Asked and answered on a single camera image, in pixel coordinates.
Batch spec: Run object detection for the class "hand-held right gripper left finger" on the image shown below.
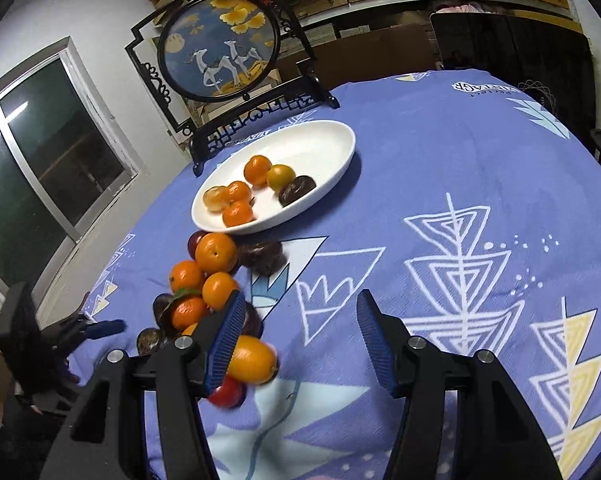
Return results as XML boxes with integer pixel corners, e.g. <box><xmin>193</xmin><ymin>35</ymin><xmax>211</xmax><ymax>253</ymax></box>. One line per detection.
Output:
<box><xmin>38</xmin><ymin>289</ymin><xmax>248</xmax><ymax>480</ymax></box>

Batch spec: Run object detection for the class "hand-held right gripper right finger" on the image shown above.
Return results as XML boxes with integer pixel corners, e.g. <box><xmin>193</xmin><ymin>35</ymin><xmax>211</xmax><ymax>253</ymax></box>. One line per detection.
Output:
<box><xmin>356</xmin><ymin>289</ymin><xmax>563</xmax><ymax>480</ymax></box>

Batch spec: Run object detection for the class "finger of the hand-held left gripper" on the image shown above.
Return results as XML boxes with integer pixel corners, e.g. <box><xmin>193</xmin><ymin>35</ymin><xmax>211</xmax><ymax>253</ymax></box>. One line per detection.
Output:
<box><xmin>55</xmin><ymin>317</ymin><xmax>127</xmax><ymax>356</ymax></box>

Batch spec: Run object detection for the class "large oval orange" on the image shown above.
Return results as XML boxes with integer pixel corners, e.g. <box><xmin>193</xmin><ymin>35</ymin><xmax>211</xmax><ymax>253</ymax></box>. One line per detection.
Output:
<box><xmin>225</xmin><ymin>336</ymin><xmax>278</xmax><ymax>386</ymax></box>

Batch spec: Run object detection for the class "white oval plate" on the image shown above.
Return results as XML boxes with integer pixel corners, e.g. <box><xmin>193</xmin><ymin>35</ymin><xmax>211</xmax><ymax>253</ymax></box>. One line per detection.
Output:
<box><xmin>191</xmin><ymin>120</ymin><xmax>357</xmax><ymax>235</ymax></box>

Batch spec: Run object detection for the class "dark brown fruit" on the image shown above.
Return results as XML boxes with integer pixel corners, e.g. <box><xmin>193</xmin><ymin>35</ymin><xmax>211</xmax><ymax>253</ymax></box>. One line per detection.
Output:
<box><xmin>238</xmin><ymin>302</ymin><xmax>264</xmax><ymax>338</ymax></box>
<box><xmin>136</xmin><ymin>328</ymin><xmax>174</xmax><ymax>357</ymax></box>
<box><xmin>278</xmin><ymin>175</ymin><xmax>317</xmax><ymax>207</ymax></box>
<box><xmin>236</xmin><ymin>240</ymin><xmax>288</xmax><ymax>277</ymax></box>
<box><xmin>153</xmin><ymin>293</ymin><xmax>177</xmax><ymax>330</ymax></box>

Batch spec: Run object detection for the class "red fruit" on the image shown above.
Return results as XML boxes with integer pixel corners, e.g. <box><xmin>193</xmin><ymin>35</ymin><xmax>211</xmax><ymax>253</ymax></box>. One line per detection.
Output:
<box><xmin>208</xmin><ymin>375</ymin><xmax>248</xmax><ymax>408</ymax></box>

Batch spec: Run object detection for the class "orange mandarin with leaf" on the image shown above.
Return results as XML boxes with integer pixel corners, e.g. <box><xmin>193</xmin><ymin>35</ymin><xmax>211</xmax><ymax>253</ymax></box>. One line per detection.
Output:
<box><xmin>170</xmin><ymin>290</ymin><xmax>210</xmax><ymax>332</ymax></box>

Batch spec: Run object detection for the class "dark red plum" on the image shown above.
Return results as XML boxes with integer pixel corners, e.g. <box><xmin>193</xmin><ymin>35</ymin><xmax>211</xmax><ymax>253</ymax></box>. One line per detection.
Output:
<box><xmin>187</xmin><ymin>230</ymin><xmax>208</xmax><ymax>260</ymax></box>

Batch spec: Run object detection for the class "peeled mandarin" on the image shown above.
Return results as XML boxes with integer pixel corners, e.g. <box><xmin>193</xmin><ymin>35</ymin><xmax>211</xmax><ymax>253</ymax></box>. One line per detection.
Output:
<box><xmin>203</xmin><ymin>186</ymin><xmax>230</xmax><ymax>212</ymax></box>

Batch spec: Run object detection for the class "yellow-orange mandarin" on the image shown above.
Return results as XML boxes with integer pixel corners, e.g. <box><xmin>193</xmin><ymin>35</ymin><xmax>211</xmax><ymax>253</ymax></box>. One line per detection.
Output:
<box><xmin>266</xmin><ymin>164</ymin><xmax>296</xmax><ymax>193</ymax></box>

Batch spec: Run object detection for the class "sliding glass window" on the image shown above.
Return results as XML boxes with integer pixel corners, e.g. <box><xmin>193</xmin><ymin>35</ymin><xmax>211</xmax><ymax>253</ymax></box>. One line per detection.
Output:
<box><xmin>0</xmin><ymin>35</ymin><xmax>146</xmax><ymax>306</ymax></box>

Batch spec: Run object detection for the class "blue printed tablecloth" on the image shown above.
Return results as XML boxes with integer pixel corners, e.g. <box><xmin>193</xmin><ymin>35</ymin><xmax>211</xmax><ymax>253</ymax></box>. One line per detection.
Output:
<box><xmin>68</xmin><ymin>70</ymin><xmax>601</xmax><ymax>480</ymax></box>

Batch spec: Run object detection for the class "brown cardboard sheet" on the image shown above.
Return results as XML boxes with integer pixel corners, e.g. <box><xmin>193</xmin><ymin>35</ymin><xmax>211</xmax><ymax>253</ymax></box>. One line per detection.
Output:
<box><xmin>280</xmin><ymin>24</ymin><xmax>441</xmax><ymax>92</ymax></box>

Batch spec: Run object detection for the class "round painted table screen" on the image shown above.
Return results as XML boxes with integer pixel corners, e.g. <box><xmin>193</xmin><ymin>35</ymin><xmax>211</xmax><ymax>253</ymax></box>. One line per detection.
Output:
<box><xmin>124</xmin><ymin>0</ymin><xmax>341</xmax><ymax>177</ymax></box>

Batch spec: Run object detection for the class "black folded table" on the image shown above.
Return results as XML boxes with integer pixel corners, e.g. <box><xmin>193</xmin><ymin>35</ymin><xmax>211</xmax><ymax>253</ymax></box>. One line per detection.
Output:
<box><xmin>429</xmin><ymin>10</ymin><xmax>597</xmax><ymax>133</ymax></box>

